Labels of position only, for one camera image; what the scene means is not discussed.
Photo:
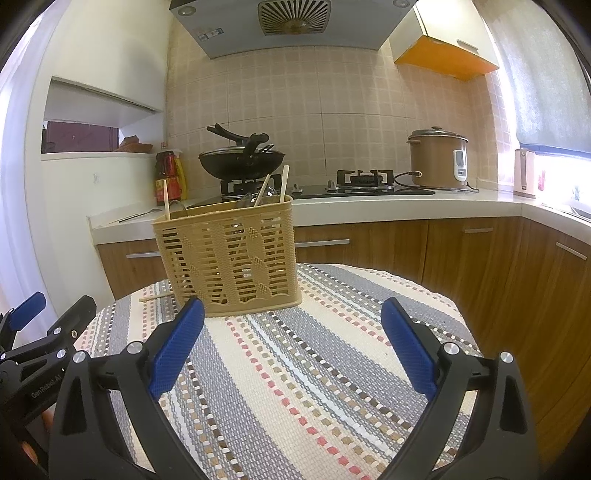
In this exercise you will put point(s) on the brown rice cooker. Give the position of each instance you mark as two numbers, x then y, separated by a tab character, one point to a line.
434	161

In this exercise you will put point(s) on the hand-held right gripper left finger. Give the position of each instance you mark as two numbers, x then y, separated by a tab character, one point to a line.
178	346

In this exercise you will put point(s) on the clear plastic spoon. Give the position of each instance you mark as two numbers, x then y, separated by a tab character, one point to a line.
244	201
178	207

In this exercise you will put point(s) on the yellow plastic utensil basket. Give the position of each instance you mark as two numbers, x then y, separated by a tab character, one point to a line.
221	214

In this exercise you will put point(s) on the white serving hatch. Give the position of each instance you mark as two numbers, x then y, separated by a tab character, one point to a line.
101	101

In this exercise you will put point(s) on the dark sauce bottle red label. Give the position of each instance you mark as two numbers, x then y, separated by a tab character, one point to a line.
168	180

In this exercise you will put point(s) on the cream and orange wall cabinet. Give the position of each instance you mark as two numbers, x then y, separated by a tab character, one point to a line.
448	55

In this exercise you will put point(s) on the pink white jug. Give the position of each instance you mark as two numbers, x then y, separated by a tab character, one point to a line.
524	175

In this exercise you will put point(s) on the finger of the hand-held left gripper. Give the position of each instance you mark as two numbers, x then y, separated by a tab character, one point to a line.
30	304
76	318

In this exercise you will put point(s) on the grey range hood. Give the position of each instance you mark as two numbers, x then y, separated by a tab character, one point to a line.
295	27

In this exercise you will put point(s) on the black gas stove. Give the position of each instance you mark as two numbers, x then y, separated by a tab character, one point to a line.
369	189

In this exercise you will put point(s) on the wooden base cabinet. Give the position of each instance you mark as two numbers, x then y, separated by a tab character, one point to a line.
508	286

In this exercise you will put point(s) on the brown wooden box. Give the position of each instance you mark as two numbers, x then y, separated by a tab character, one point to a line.
134	145

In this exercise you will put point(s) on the metal spoon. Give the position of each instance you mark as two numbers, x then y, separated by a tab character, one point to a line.
272	191

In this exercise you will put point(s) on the wooden chopstick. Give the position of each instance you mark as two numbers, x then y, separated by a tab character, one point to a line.
166	198
263	190
157	296
284	184

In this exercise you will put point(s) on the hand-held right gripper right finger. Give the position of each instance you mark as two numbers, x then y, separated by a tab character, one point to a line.
411	350

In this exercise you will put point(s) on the grey window blind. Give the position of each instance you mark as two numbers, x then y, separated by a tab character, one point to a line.
545	83

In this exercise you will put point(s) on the black wok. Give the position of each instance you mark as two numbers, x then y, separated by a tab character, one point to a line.
240	166

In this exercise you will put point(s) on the striped woven tablecloth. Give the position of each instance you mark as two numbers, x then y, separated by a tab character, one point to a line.
300	369

